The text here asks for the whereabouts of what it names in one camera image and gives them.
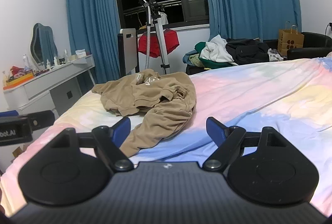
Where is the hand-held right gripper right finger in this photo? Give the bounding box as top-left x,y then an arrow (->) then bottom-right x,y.
202,117 -> 289,172

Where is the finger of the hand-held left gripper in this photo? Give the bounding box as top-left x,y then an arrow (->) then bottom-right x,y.
27,110 -> 56,134

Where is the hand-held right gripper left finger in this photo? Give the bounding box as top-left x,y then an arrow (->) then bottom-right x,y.
48,117 -> 135,172

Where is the tan hoodie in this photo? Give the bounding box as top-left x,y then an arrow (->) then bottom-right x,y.
91,69 -> 197,159

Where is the cardboard box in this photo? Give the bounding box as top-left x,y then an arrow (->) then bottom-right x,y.
12,145 -> 30,162

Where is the white dressing table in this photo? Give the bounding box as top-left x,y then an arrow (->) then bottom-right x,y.
2,54 -> 95,117

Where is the orange tray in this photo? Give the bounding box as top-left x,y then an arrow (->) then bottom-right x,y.
4,72 -> 35,89

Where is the pale green garment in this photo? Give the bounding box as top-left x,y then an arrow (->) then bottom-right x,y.
182,50 -> 206,68

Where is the white panel heater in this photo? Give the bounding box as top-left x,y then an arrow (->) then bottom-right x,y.
117,28 -> 139,78

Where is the wavy mirror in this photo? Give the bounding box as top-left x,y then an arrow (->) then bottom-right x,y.
30,23 -> 58,65

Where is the black jacket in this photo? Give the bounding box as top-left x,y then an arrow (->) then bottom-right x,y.
226,38 -> 270,66

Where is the patterned white cloth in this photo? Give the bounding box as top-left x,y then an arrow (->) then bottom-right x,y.
268,49 -> 285,62

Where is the red garment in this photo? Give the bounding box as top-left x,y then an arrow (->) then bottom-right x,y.
138,29 -> 180,59

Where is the garment steamer stand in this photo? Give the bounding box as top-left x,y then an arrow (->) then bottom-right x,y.
137,0 -> 172,76

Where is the brown paper bag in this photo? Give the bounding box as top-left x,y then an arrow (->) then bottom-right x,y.
277,21 -> 305,56

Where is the black sofa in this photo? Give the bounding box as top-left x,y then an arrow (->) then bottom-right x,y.
185,32 -> 332,75

